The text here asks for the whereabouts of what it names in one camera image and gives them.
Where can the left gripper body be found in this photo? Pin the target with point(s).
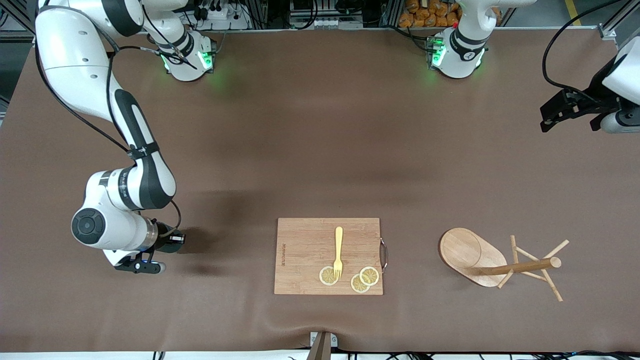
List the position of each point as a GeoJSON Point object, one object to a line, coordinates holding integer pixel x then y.
{"type": "Point", "coordinates": [593, 92]}

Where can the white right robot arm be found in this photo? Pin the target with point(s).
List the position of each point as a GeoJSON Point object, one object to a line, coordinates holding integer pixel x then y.
{"type": "Point", "coordinates": [75, 60]}

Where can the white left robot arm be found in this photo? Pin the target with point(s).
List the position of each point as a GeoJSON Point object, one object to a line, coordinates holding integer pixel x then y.
{"type": "Point", "coordinates": [460, 60]}

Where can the wooden cup rack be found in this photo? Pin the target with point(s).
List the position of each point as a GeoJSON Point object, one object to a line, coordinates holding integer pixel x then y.
{"type": "Point", "coordinates": [465, 250]}

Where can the dark equipment rack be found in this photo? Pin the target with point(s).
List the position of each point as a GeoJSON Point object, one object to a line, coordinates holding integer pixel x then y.
{"type": "Point", "coordinates": [325, 22]}

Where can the orange packets pile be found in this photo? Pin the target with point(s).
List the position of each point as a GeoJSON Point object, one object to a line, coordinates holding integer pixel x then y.
{"type": "Point", "coordinates": [425, 20]}

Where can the lemon slice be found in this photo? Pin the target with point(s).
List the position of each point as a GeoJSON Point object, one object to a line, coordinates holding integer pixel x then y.
{"type": "Point", "coordinates": [326, 276]}
{"type": "Point", "coordinates": [357, 286]}
{"type": "Point", "coordinates": [371, 276]}

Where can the yellow plastic fork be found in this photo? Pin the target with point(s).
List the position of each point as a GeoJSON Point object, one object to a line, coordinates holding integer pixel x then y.
{"type": "Point", "coordinates": [339, 245]}

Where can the brown table mat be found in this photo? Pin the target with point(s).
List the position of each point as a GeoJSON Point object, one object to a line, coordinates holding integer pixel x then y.
{"type": "Point", "coordinates": [320, 125]}

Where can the white power strip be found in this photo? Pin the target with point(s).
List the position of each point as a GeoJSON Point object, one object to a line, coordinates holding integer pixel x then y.
{"type": "Point", "coordinates": [220, 14]}

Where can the aluminium frame profile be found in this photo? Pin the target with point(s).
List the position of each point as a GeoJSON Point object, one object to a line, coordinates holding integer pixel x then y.
{"type": "Point", "coordinates": [609, 32]}

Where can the aluminium camera post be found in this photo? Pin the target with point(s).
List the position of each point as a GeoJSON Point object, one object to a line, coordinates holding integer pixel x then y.
{"type": "Point", "coordinates": [322, 347]}

